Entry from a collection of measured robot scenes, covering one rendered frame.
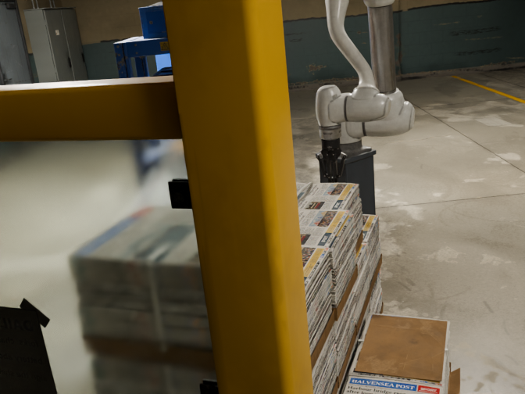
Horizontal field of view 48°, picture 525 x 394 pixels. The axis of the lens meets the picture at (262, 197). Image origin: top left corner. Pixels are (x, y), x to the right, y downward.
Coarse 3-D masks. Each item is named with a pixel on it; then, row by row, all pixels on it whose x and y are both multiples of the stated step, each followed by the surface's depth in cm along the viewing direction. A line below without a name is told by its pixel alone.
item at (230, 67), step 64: (192, 0) 52; (256, 0) 51; (192, 64) 54; (256, 64) 53; (192, 128) 57; (256, 128) 54; (192, 192) 59; (256, 192) 57; (256, 256) 59; (256, 320) 62; (256, 384) 65
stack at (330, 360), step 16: (368, 224) 233; (368, 240) 221; (368, 256) 219; (368, 272) 217; (352, 288) 191; (368, 288) 220; (352, 304) 190; (368, 304) 223; (352, 320) 192; (336, 336) 169; (336, 352) 168; (352, 352) 195; (320, 368) 151; (336, 368) 171; (320, 384) 151
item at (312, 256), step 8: (304, 248) 159; (312, 248) 159; (320, 248) 158; (328, 248) 158; (304, 256) 154; (312, 256) 154; (320, 256) 153; (304, 264) 150; (312, 264) 149; (320, 264) 149; (304, 272) 146; (312, 272) 145; (304, 280) 142
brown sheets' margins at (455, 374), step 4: (452, 372) 210; (456, 372) 208; (452, 376) 208; (456, 376) 206; (452, 380) 206; (456, 380) 205; (452, 384) 204; (456, 384) 203; (452, 388) 202; (456, 388) 201; (452, 392) 200; (456, 392) 199
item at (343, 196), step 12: (312, 192) 206; (324, 192) 204; (336, 192) 202; (348, 192) 201; (300, 204) 195; (312, 204) 194; (324, 204) 193; (336, 204) 192; (348, 204) 195; (360, 204) 211; (360, 216) 211; (360, 228) 211
